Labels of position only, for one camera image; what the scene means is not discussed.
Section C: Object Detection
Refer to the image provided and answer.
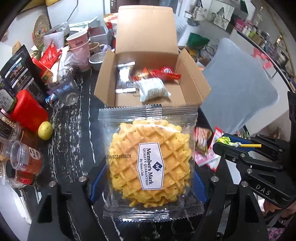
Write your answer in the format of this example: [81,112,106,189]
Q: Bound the white cabinet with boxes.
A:
[229,29,292,135]

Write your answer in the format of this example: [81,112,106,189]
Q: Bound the red foil bag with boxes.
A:
[40,40,60,69]

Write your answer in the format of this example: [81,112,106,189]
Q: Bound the red white long snack packet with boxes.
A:
[207,126,224,172]

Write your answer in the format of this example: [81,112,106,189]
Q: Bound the brown green meat snack packet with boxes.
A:
[194,126,212,155]

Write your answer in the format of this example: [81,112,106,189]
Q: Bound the red plastic container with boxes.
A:
[9,89,49,133]

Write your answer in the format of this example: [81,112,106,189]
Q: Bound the grey leaf-pattern covered chair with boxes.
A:
[201,38,279,134]

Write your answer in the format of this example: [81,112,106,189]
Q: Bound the yellow lemon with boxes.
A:
[38,121,53,141]

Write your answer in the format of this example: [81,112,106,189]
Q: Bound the pink paper cup stack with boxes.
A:
[66,30,91,72]

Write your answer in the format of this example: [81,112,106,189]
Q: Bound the clear jar amber contents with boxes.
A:
[10,141,44,175]

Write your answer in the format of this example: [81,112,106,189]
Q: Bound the white tote bag left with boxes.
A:
[192,0,207,21]

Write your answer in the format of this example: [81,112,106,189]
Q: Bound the white tote bag right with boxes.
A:
[212,7,229,30]

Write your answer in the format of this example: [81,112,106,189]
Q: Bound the silver foil snack packet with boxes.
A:
[115,61,136,94]

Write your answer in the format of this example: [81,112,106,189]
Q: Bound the black printed box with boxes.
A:
[1,45,46,103]

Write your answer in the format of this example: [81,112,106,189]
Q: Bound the green lollipop yellow stick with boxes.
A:
[215,137,262,148]

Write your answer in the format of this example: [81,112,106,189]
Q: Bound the white patterned snack pouch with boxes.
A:
[135,77,171,103]

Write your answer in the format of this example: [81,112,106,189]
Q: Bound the small red cartoon snack packet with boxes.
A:
[132,68,151,81]

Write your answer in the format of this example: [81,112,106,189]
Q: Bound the green bag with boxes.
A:
[187,33,209,49]

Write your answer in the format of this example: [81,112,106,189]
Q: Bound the person's left hand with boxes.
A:
[263,200,296,219]

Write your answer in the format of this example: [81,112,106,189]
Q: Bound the red gold-lettered snack packet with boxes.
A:
[151,66,181,81]

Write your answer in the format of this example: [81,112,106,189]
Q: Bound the packaged yellow waffles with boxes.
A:
[98,105,204,222]

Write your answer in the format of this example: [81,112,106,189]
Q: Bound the open cardboard box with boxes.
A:
[94,5,211,107]

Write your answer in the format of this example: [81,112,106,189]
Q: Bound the clear glass measuring jug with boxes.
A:
[47,69,79,109]

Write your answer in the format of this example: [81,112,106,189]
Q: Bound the steel bowl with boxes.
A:
[89,52,106,71]

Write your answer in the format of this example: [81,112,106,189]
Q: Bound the white tote bag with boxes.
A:
[192,0,207,21]
[212,7,229,30]

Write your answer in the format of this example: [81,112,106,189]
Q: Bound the woven round mat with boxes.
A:
[32,14,50,48]

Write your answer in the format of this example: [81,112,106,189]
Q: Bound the pink rose cone packet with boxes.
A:
[194,149,220,167]

